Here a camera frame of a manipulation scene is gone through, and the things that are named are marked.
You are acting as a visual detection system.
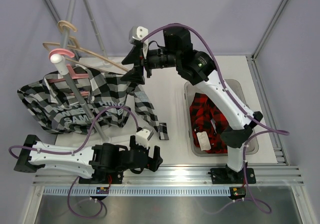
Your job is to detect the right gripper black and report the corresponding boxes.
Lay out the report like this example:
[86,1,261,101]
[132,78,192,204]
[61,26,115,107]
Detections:
[121,44,180,86]

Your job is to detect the beige plastic hanger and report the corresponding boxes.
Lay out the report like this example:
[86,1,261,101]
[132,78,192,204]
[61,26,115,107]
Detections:
[42,20,129,73]

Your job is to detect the red black plaid shirt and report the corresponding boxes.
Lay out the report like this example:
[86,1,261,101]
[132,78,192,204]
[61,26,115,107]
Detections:
[189,92,229,154]

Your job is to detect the grey black plaid shirt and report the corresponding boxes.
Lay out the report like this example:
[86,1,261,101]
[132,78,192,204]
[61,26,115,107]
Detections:
[17,64,169,140]

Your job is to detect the pink plastic hanger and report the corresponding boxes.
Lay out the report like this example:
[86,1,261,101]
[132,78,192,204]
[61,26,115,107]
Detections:
[48,48,89,80]

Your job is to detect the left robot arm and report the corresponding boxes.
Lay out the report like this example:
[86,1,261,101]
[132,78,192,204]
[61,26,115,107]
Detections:
[13,134,163,185]

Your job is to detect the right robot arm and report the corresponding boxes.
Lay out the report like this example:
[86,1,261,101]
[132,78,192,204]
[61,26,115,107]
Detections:
[121,24,263,183]

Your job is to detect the clear plastic bin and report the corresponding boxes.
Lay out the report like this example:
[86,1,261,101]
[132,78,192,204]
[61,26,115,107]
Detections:
[183,78,260,157]

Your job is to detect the grey clothes rack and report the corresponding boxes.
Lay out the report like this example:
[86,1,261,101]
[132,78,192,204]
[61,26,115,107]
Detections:
[48,0,138,145]

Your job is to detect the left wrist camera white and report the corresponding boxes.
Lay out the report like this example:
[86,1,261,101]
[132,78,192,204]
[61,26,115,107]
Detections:
[135,127,154,149]

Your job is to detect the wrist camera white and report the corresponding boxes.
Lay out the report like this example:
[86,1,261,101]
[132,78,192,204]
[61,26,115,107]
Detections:
[128,26,149,58]
[135,127,154,149]

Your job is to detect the aluminium front rail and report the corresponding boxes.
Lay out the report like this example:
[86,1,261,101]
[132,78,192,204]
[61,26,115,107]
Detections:
[32,165,304,186]

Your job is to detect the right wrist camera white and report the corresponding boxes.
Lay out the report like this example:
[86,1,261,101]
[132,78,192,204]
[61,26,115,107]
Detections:
[128,26,149,58]

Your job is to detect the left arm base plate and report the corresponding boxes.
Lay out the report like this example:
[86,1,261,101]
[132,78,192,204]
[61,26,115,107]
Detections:
[78,167,125,201]

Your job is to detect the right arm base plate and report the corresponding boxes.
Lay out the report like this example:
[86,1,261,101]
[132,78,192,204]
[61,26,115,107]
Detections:
[208,167,257,185]

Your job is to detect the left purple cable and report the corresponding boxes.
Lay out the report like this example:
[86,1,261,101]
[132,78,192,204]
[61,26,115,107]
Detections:
[8,106,142,219]

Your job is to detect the slotted cable duct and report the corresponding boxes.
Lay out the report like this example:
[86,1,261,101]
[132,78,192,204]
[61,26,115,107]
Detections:
[43,186,231,197]

